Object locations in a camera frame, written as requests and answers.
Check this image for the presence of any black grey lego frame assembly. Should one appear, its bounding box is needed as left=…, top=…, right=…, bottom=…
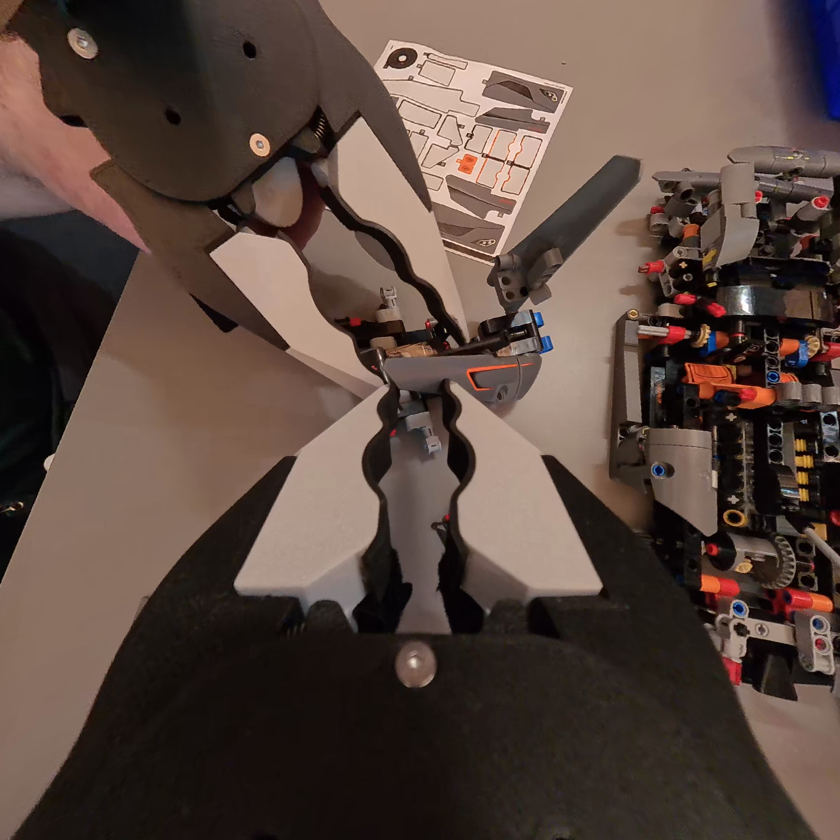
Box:
left=335, top=155, right=643, bottom=463

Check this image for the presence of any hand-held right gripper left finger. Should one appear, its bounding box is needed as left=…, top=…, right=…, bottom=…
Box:
left=233, top=386, right=393, bottom=634

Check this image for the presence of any large lego car chassis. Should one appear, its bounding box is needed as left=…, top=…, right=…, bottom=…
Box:
left=609, top=146, right=840, bottom=703

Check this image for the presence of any person's left hand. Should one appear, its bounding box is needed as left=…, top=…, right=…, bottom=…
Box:
left=0, top=29, right=152, bottom=253

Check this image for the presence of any white sticker sheet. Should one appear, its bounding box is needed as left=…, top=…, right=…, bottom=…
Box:
left=373, top=39, right=574, bottom=265

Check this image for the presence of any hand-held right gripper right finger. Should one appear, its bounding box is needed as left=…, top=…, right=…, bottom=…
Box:
left=438, top=381, right=602, bottom=632

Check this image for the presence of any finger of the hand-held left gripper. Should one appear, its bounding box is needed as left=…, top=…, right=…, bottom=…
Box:
left=209, top=230, right=385, bottom=400
left=311, top=108, right=470, bottom=347

